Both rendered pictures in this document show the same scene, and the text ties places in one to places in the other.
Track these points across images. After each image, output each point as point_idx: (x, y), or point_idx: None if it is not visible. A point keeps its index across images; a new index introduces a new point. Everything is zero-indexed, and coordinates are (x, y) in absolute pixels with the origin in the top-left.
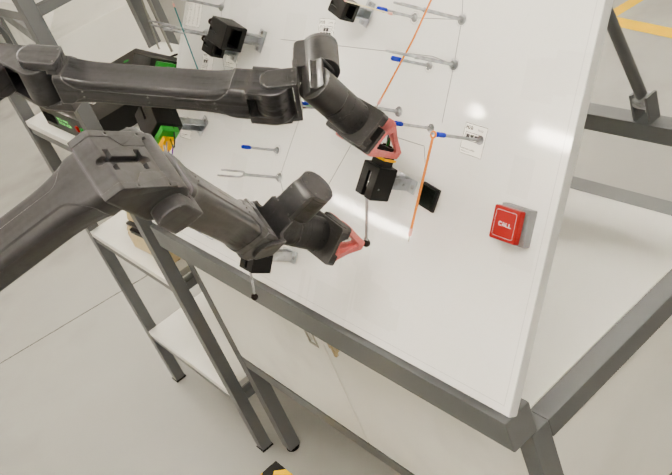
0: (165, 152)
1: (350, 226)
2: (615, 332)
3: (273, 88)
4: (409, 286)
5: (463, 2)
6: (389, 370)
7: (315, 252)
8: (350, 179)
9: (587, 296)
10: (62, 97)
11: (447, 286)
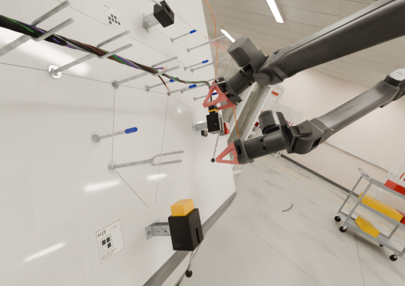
0: (383, 79)
1: (182, 166)
2: None
3: None
4: (210, 174)
5: (185, 42)
6: (212, 223)
7: (251, 159)
8: (173, 137)
9: None
10: None
11: (217, 163)
